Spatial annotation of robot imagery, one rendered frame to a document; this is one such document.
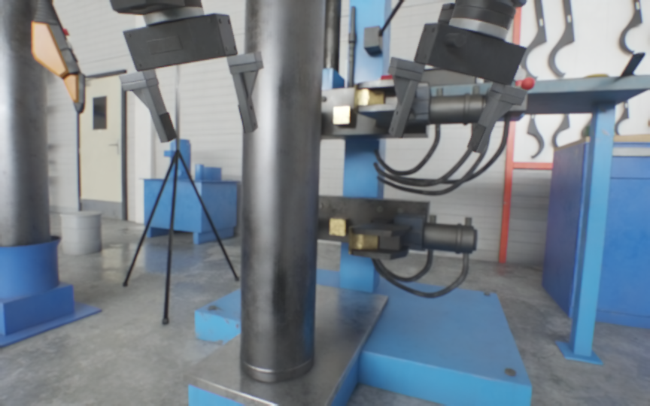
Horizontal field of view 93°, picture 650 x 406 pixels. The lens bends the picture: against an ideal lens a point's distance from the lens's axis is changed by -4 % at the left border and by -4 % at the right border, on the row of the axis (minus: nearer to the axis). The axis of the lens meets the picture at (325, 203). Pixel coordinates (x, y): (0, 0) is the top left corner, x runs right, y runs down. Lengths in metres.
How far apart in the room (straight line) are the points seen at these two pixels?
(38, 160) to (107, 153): 3.80
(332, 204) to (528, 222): 2.15
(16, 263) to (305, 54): 1.48
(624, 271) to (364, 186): 1.36
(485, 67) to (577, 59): 2.91
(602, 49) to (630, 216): 1.69
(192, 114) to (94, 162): 2.01
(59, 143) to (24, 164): 4.94
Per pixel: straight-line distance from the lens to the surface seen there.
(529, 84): 1.09
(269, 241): 0.82
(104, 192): 5.70
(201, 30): 0.47
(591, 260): 1.63
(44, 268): 1.87
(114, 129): 5.52
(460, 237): 1.23
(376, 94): 1.10
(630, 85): 1.48
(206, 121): 4.30
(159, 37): 0.49
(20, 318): 1.88
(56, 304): 1.93
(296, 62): 0.85
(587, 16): 3.52
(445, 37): 0.46
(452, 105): 1.25
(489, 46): 0.50
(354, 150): 1.62
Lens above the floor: 0.69
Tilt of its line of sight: 4 degrees down
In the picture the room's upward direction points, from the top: 2 degrees clockwise
